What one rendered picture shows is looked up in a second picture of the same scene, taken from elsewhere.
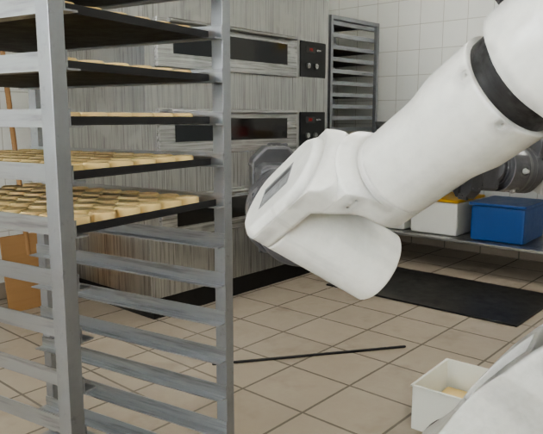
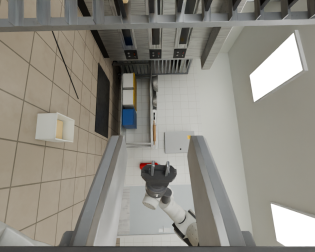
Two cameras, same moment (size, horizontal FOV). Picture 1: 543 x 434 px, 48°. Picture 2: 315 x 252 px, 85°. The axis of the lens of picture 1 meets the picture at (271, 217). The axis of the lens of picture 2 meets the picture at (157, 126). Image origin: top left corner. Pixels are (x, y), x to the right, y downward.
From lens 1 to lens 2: 68 cm
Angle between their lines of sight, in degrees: 30
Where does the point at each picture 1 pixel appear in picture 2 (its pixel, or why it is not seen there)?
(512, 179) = (152, 191)
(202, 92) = (170, 6)
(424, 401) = (50, 118)
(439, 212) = (129, 98)
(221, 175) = (143, 21)
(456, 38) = (182, 98)
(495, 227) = (126, 116)
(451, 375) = (68, 122)
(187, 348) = not seen: outside the picture
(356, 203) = not seen: outside the picture
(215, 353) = (18, 17)
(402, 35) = (183, 81)
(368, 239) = not seen: outside the picture
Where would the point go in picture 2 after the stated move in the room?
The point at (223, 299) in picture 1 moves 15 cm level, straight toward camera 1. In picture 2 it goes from (59, 23) to (32, 26)
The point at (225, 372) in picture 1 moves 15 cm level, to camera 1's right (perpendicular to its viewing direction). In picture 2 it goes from (6, 25) to (24, 71)
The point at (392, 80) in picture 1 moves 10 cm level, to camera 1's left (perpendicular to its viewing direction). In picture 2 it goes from (170, 79) to (170, 75)
